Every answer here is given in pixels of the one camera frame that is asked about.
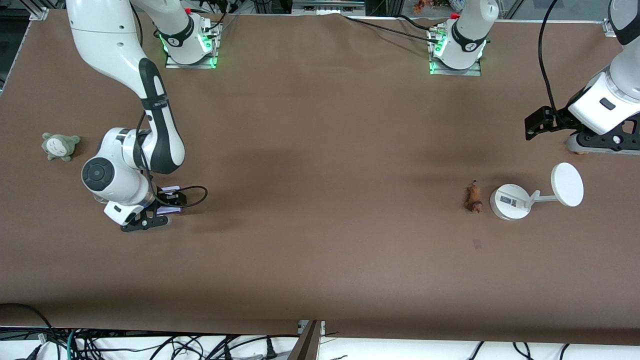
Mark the green grey plush toy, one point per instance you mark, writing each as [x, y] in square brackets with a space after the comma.
[60, 147]

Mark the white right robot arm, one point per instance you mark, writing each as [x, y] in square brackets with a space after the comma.
[105, 40]

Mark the black power plug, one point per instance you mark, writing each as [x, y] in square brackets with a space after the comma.
[271, 350]

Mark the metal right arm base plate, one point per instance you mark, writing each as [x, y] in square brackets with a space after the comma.
[212, 55]

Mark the wooden post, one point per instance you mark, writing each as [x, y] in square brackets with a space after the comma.
[305, 345]

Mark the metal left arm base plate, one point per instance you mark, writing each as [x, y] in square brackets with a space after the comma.
[475, 71]

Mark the aluminium corner profile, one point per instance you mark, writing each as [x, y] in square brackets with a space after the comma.
[607, 27]
[40, 11]

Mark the brown lion statue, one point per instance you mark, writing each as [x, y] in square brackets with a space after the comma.
[473, 197]

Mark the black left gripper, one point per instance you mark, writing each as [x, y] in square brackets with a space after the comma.
[561, 119]

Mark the aluminium frame bar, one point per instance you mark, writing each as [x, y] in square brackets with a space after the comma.
[327, 6]

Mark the white round-base stand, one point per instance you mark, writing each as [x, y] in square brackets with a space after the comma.
[512, 201]

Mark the orange toy figure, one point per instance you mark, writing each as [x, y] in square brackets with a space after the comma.
[418, 6]

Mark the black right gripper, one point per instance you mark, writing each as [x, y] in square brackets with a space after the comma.
[168, 199]

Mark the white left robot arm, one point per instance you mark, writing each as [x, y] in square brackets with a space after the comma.
[600, 105]

